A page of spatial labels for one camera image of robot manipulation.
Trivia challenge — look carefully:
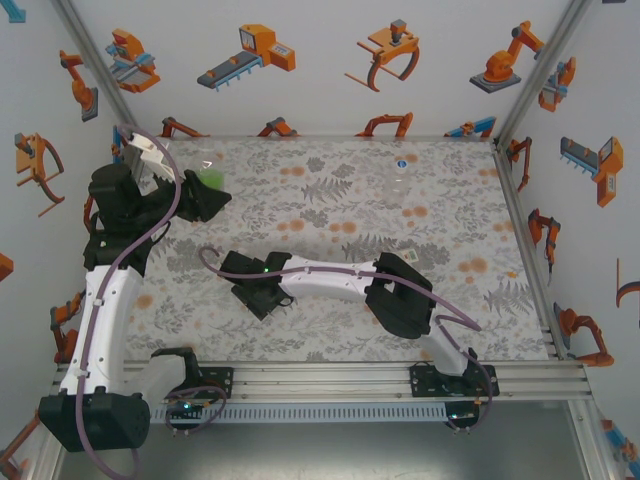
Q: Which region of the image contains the aluminium frame side rail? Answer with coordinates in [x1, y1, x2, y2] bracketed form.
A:
[110, 124, 150, 174]
[492, 142, 569, 361]

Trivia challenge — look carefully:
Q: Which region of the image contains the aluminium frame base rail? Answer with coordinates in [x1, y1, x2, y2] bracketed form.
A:
[57, 360, 587, 403]

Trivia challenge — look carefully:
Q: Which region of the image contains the clear unlabelled plastic bottle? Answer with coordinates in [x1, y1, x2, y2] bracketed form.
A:
[386, 157, 417, 209]

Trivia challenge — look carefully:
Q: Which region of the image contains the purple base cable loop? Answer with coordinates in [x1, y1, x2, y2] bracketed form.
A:
[164, 384, 229, 440]
[446, 387, 496, 435]

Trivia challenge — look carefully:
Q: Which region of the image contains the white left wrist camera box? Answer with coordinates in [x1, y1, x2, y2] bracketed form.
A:
[121, 131, 177, 185]

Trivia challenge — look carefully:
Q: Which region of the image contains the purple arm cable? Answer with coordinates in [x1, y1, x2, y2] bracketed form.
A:
[74, 123, 185, 480]
[198, 245, 495, 416]

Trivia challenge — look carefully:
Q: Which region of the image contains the floral patterned table mat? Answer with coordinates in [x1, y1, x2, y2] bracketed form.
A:
[119, 138, 557, 362]

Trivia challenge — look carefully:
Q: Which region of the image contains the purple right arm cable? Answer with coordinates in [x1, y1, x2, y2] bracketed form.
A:
[198, 245, 495, 416]

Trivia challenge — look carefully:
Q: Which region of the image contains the aluminium frame corner post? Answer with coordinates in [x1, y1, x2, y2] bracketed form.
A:
[49, 0, 150, 149]
[492, 0, 596, 149]

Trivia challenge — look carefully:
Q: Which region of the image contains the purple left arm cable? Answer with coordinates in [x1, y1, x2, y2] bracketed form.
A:
[74, 123, 185, 480]

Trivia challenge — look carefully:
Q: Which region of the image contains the white slotted cable duct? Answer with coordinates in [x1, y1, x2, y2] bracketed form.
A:
[149, 401, 447, 425]

